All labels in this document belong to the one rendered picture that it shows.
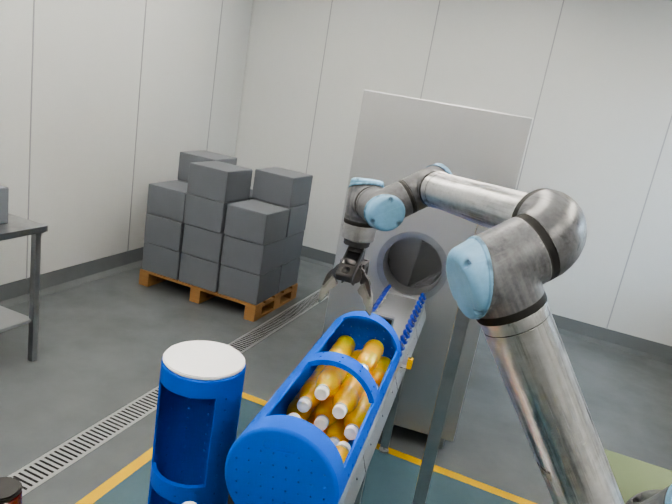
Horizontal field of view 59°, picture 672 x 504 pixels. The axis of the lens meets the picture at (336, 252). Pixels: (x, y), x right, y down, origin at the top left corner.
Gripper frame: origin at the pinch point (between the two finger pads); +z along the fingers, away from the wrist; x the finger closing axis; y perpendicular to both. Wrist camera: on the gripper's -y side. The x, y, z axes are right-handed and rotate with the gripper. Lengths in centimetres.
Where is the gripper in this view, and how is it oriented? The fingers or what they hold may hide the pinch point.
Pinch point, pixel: (343, 310)
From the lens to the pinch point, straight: 166.5
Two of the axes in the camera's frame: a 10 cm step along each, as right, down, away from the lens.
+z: -1.6, 9.5, 2.7
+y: 2.8, -2.1, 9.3
